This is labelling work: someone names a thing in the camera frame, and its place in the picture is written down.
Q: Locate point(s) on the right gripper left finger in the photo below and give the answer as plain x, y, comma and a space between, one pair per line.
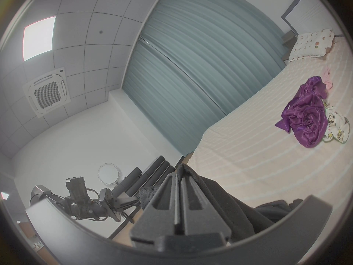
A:
160, 217

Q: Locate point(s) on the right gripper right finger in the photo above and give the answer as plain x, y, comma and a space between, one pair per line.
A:
198, 217

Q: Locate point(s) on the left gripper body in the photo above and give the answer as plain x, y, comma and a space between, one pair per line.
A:
114, 210

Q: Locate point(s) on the black T-shirt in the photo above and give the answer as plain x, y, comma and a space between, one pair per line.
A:
220, 200

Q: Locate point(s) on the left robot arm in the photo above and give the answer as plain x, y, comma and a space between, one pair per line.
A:
78, 192

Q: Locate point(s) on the bed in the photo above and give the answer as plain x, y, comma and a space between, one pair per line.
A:
248, 153

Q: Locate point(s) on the blue-green curtain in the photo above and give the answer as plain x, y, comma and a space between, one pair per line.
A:
220, 37
165, 106

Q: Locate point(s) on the ceiling air conditioner vent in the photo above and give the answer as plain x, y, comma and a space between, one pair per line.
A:
47, 92

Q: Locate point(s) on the purple satin garment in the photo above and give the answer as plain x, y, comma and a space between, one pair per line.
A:
306, 114

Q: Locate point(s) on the white printed garment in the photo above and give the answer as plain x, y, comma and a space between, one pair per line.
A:
336, 126

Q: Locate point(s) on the pink garment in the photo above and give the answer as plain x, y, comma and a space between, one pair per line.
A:
328, 81

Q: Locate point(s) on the square ceiling light panel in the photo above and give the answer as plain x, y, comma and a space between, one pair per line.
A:
38, 37

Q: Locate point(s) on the grey bedside table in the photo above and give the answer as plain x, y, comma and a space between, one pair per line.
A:
289, 37

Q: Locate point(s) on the white printed pillow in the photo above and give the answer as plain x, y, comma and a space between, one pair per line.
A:
311, 45

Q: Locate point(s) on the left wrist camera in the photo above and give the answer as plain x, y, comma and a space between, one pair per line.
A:
105, 195

